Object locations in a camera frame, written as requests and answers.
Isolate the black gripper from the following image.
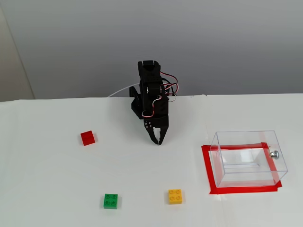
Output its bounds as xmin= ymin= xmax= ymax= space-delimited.
xmin=141 ymin=99 xmax=169 ymax=145

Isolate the red lego brick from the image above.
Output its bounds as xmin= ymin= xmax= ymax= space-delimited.
xmin=80 ymin=130 xmax=96 ymax=147

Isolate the yellow lego brick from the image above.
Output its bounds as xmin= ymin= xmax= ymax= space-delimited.
xmin=168 ymin=189 xmax=183 ymax=205

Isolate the green lego brick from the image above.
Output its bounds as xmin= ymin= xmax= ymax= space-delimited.
xmin=103 ymin=193 xmax=119 ymax=210

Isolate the transparent plastic box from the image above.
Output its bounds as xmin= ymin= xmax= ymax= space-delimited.
xmin=210 ymin=130 xmax=289 ymax=189

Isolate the silver metal box lock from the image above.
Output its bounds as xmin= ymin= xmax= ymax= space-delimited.
xmin=268 ymin=146 xmax=281 ymax=159

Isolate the red white gripper servo cable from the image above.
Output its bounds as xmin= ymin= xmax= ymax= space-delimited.
xmin=141 ymin=95 xmax=164 ymax=118

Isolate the red white shoulder servo cable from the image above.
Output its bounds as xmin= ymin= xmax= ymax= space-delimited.
xmin=165 ymin=92 xmax=178 ymax=103

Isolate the white power cable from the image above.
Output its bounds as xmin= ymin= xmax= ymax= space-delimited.
xmin=107 ymin=83 xmax=140 ymax=97

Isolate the red white elbow servo cable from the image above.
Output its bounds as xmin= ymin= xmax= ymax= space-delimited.
xmin=160 ymin=71 xmax=179 ymax=95

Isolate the red tape frame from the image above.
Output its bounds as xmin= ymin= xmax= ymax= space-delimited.
xmin=201 ymin=141 xmax=283 ymax=195

